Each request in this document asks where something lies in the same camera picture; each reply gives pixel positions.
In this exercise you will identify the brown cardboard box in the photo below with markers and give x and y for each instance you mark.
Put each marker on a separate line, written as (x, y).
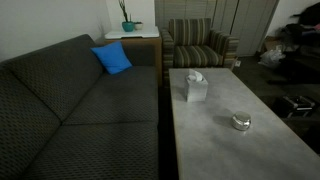
(269, 42)

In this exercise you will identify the white plastic bag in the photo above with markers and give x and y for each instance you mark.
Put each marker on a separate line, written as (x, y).
(271, 58)

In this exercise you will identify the small white plant pot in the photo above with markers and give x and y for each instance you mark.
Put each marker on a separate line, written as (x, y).
(138, 25)

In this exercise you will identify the wooden side table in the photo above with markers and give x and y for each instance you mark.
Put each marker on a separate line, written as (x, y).
(146, 45)

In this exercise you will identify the black box-shaped appliance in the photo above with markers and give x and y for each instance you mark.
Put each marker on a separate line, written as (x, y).
(294, 105)

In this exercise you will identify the silver bottle lid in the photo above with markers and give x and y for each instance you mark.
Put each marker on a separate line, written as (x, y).
(242, 115)

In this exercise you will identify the dark clutter pile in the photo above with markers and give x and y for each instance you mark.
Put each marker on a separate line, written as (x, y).
(303, 36)

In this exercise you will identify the grey closet doors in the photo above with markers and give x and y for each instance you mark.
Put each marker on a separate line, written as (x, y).
(248, 20)

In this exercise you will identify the striped armchair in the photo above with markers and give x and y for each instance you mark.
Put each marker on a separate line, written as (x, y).
(195, 53)

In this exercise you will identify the small glass cup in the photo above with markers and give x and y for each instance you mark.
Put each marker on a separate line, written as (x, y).
(241, 124)

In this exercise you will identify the teal pot with plant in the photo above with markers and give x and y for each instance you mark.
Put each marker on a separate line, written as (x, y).
(128, 26)

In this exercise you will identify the dark grey sofa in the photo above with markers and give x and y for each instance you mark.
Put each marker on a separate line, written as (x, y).
(66, 110)

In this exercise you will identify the grey tissue box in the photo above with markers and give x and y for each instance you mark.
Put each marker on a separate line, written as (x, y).
(196, 91)

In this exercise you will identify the blue cushion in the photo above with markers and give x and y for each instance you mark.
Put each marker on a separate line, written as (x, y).
(112, 58)

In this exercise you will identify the white tissue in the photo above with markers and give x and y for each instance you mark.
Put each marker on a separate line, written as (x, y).
(195, 77)

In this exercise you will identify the window blinds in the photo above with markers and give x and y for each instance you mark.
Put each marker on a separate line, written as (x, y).
(183, 10)

